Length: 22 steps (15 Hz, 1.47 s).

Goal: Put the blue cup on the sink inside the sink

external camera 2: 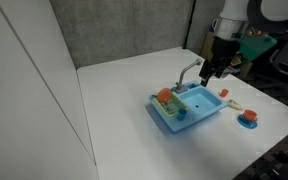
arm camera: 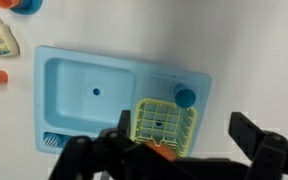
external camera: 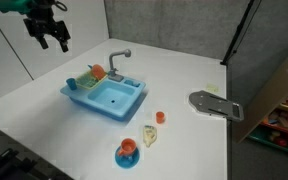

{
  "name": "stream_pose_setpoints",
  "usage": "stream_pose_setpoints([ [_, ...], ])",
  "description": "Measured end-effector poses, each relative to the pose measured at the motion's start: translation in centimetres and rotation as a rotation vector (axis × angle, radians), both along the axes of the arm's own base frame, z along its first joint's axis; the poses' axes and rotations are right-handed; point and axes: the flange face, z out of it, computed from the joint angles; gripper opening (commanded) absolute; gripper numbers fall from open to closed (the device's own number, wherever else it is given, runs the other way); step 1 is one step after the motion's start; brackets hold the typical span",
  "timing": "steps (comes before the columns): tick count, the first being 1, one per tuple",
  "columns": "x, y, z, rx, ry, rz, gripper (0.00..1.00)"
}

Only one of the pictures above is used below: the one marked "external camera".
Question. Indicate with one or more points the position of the orange toy plate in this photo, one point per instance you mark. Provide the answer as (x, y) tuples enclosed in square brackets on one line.
[(98, 71)]

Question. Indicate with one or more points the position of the blue toy saucer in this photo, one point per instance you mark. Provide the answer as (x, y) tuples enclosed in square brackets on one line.
[(127, 162)]

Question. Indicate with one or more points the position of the pale yellow sticky note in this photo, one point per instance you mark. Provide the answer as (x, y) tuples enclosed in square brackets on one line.
[(212, 88)]

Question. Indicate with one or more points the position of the small orange toy cup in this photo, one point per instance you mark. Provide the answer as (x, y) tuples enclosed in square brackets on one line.
[(160, 117)]

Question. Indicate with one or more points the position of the yellow toy dish rack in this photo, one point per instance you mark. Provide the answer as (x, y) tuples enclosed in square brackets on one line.
[(85, 81)]

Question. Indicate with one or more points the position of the orange toy mug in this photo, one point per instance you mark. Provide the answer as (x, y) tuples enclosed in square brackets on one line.
[(128, 146)]

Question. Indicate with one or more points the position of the black equipment frame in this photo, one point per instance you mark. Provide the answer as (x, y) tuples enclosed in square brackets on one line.
[(4, 160)]

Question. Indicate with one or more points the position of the brown cardboard board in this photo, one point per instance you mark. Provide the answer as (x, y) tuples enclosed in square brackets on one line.
[(270, 96)]

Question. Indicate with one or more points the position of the shelf with colourful toys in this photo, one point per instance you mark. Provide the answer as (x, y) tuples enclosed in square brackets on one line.
[(284, 130)]

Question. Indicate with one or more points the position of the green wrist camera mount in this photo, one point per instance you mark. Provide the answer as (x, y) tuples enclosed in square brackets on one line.
[(14, 6)]

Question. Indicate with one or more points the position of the gray toy faucet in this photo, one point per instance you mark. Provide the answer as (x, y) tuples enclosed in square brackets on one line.
[(112, 63)]

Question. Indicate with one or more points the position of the gray metal mounting plate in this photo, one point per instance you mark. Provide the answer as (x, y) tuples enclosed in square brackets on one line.
[(214, 105)]

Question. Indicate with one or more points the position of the light blue toy sink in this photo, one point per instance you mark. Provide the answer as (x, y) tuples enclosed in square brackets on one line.
[(112, 96)]

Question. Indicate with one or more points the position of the black tripod pole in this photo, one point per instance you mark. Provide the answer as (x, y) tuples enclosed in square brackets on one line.
[(239, 31)]

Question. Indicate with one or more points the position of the small blue toy cup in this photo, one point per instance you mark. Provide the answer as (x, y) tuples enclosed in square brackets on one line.
[(72, 84)]

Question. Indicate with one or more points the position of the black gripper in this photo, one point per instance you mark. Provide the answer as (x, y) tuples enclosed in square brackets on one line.
[(45, 25)]

